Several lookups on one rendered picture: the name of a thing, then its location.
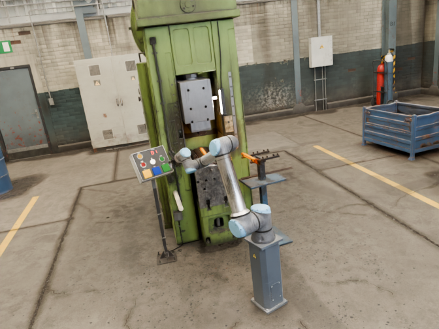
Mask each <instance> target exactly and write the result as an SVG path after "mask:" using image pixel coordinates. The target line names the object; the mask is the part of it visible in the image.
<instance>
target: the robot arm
mask: <svg viewBox="0 0 439 329"><path fill-rule="evenodd" d="M237 148H238V139H237V138H236V137H235V136H232V135H229V136H224V137H221V138H217V139H215V140H212V141H211V142H210V145H209V150H210V151H209V152H208V153H207V154H206V155H203V156H202V157H200V158H198V159H194V160H192V159H191V157H190V155H191V152H190V150H189V149H187V148H182V149H181V150H180V151H179V152H178V153H177V154H175V152H173V150H171V151H169V155H170V156H171V157H172V159H171V160H170V161H169V162H168V164H169V166H170V167H171V168H173V167H179V166H181V165H182V164H183V167H184V169H185V171H186V173H187V174H191V173H194V172H196V170H197V169H200V168H203V167H206V166H208V165H209V164H210V163H211V162H213V161H215V160H216V161H217V164H218V168H219V171H220V174H221V178H222V181H223V184H224V187H225V191H226V193H227V198H228V200H229V204H230V207H231V211H232V214H231V220H230V221H229V228H230V231H231V232H232V234H233V235H234V236H236V237H237V238H242V237H245V236H247V235H249V234H251V233H252V235H251V240H252V242H254V243H257V244H268V243H271V242H273V241H274V240H275V239H276V235H275V233H274V231H273V229H272V219H271V211H270V207H269V206H267V205H266V204H254V205H253V206H251V211H250V210H249V209H247V208H246V205H245V202H244V198H243V196H242V191H241V189H240V185H239V182H238V178H237V176H236V172H235V168H234V165H233V162H232V158H231V154H230V152H233V151H234V150H236V149H237Z"/></svg>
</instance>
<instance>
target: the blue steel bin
mask: <svg viewBox="0 0 439 329"><path fill-rule="evenodd" d="M366 141H369V142H373V143H375V144H379V145H383V146H387V147H389V148H393V149H397V150H401V151H405V152H407V153H410V157H409V158H408V160H410V161H413V160H415V153H419V152H422V151H427V150H430V149H434V148H439V107H435V106H425V105H420V104H411V103H405V102H399V101H398V100H396V101H395V102H393V103H391V104H381V105H377V106H371V107H365V106H364V107H363V142H362V144H361V145H362V146H367V143H366Z"/></svg>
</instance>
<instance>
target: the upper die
mask: <svg viewBox="0 0 439 329"><path fill-rule="evenodd" d="M186 126H187V128H188V129H189V130H190V131H191V132H192V133H194V132H199V131H207V130H211V125H210V120H208V119H207V121H201V122H196V123H193V122H191V123H188V124H186Z"/></svg>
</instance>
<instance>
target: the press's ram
mask: <svg viewBox="0 0 439 329"><path fill-rule="evenodd" d="M176 83H177V88H178V96H179V101H180V110H181V115H182V121H183V122H184V123H185V124H188V123H191V122H193V123H196V122H201V121H207V119H208V120H213V119H215V117H214V107H213V100H214V99H217V96H212V90H211V85H210V79H209V78H205V77H202V76H201V77H197V79H194V80H184V79H181V80H176Z"/></svg>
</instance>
